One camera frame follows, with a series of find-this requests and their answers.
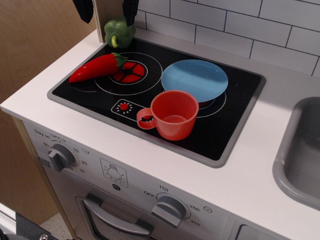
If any black base with cable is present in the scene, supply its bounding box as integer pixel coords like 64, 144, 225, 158
0, 212, 59, 240

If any blue plastic plate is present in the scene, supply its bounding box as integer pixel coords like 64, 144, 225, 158
161, 59, 229, 103

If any green toy bell pepper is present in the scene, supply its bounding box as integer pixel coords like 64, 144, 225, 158
104, 15, 136, 49

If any red toy chili pepper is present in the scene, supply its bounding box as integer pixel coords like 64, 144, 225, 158
68, 52, 128, 84

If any grey toy sink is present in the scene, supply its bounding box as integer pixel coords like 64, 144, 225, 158
272, 97, 320, 210

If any grey oven door handle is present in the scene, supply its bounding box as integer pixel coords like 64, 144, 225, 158
83, 194, 154, 238

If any red plastic cup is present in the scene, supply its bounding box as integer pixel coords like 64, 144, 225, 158
136, 90, 199, 141

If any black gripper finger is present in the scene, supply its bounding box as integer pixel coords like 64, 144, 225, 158
122, 0, 139, 27
72, 0, 94, 24

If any grey timer knob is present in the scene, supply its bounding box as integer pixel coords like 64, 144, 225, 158
48, 144, 75, 172

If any grey temperature knob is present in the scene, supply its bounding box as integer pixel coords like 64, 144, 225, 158
151, 195, 187, 229

